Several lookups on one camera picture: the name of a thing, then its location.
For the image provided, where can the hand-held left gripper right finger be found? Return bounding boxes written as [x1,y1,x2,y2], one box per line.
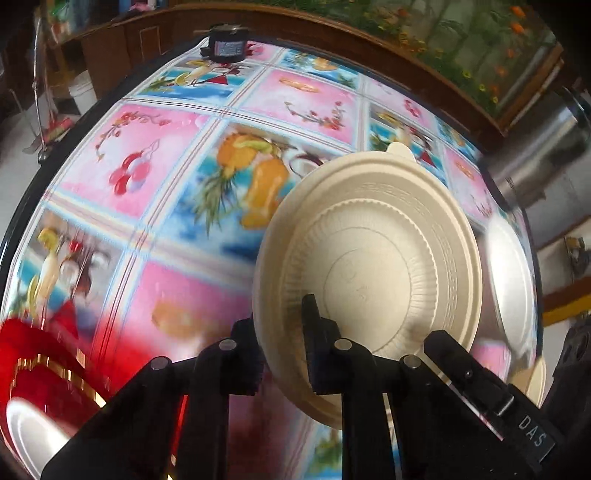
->
[301,294,527,480]

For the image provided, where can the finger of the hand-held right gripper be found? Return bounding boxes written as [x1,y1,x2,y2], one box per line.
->
[424,329,558,468]

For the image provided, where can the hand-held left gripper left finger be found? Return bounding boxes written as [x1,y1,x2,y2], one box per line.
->
[41,318,266,480]

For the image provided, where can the large beige disposable bowl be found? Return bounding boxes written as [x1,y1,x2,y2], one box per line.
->
[253,142,485,428]

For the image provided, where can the white disposable bowl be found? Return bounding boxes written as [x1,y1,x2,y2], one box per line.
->
[485,215,539,347]

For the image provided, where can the red tray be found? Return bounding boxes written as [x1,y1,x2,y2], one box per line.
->
[0,314,185,480]

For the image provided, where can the small beige disposable bowl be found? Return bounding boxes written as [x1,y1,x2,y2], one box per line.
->
[522,357,548,408]

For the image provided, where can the white disposable plate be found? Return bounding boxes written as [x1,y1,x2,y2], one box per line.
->
[6,396,63,478]

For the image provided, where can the stainless steel thermos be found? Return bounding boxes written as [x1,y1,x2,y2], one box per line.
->
[480,85,591,222]

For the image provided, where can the pink and green broom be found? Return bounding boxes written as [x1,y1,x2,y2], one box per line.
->
[44,115,77,141]

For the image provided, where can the small black jar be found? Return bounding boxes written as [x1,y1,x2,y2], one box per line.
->
[201,25,252,63]

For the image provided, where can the white plastic bucket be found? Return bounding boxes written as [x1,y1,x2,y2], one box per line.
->
[69,71,100,116]

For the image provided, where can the glass flower display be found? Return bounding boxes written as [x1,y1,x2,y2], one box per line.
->
[259,0,559,116]

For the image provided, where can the dark wooden cabinet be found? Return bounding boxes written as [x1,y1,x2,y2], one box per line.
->
[46,2,509,148]

